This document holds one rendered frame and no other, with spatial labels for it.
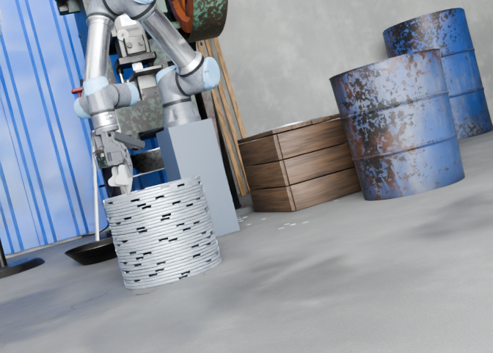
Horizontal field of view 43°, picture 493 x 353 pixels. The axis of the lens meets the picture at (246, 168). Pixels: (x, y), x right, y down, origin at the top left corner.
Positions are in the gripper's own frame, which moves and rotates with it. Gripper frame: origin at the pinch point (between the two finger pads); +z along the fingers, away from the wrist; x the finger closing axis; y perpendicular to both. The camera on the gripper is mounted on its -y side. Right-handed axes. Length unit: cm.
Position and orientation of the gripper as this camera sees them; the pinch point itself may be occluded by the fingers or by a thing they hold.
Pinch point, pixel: (129, 189)
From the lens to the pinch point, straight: 196.7
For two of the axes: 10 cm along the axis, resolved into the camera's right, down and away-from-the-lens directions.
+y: -7.0, 2.0, -6.8
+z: 2.5, 9.7, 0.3
